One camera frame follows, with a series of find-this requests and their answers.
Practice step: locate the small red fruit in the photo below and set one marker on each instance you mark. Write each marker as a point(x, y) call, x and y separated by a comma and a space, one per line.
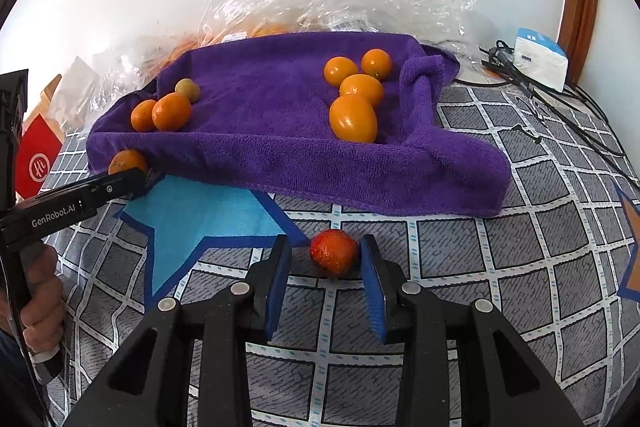
point(334, 252)

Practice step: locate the person's left hand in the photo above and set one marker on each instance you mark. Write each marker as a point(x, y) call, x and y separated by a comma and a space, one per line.
point(45, 302)

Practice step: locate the small green-brown round fruit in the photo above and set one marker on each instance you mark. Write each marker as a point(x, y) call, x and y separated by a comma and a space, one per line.
point(187, 90)

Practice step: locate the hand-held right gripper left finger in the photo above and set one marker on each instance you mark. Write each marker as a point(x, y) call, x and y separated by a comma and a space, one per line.
point(277, 287)

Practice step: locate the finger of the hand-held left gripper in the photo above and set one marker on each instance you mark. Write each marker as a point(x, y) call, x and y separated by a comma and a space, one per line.
point(152, 181)

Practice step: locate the small orange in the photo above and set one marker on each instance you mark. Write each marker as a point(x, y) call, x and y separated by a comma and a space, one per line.
point(340, 69)
point(362, 87)
point(376, 63)
point(353, 121)

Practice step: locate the large orange mandarin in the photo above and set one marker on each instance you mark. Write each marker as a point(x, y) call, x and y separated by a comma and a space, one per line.
point(127, 161)
point(141, 116)
point(171, 112)

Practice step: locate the grey checked blanket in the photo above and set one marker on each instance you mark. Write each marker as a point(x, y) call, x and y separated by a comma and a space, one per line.
point(500, 267)

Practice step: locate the red paper bag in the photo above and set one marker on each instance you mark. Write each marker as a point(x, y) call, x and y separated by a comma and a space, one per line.
point(37, 157)

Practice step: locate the brown cardboard box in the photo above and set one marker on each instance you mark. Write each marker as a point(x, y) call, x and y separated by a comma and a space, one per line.
point(50, 89)

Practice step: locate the white and blue box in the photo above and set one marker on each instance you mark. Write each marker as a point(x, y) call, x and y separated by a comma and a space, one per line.
point(542, 57)

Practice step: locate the white plastic bag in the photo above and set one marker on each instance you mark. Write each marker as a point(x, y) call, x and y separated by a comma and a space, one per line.
point(75, 87)

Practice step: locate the small clear plastic bag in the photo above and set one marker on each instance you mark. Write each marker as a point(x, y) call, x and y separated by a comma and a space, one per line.
point(130, 67)

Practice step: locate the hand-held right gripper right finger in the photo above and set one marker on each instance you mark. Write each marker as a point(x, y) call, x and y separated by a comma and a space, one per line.
point(375, 292)

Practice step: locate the purple towel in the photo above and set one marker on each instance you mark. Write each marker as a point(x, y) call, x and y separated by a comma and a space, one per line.
point(280, 147)

